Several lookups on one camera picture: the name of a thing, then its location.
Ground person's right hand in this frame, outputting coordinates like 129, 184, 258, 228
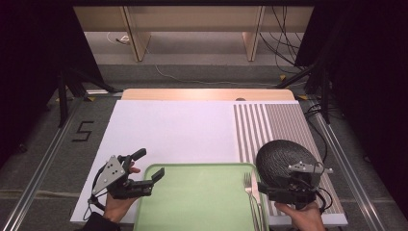
274, 201, 327, 231

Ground black floor cable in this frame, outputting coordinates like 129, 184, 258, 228
303, 101, 329, 164

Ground black metal stand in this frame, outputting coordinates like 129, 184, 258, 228
275, 61, 332, 125
57, 65, 124, 128

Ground aluminium floor rail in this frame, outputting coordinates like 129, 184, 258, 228
307, 97, 384, 231
0, 95, 86, 231

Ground striped grey placemat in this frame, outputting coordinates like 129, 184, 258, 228
233, 103, 346, 216

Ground light wooden desk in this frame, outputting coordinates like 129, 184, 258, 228
72, 5, 315, 63

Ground left hand-held gripper black cable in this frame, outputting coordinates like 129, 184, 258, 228
82, 163, 110, 221

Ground right hand-held gripper black cable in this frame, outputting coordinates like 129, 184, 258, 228
316, 187, 335, 216

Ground person's left hand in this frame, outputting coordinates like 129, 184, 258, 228
102, 162, 142, 224

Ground green plastic tray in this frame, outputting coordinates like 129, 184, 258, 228
133, 163, 269, 231

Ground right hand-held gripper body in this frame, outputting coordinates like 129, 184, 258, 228
268, 161, 335, 211

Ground white foam board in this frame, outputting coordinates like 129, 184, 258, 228
69, 99, 349, 226

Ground bundle of black cables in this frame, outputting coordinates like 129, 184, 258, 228
259, 5, 309, 75

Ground black curtain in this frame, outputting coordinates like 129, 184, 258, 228
293, 0, 408, 210
0, 0, 104, 167

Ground silver fork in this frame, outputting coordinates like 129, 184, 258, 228
243, 171, 263, 231

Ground hand-held gripper black cable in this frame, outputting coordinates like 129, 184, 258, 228
82, 163, 110, 221
316, 187, 335, 216

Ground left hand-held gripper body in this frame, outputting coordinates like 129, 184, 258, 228
91, 154, 155, 200

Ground black woven round basket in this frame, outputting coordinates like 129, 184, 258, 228
255, 139, 321, 193

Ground black tape numeral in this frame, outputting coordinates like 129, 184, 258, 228
71, 120, 95, 143

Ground white floor cable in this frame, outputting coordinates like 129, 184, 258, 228
106, 31, 278, 89

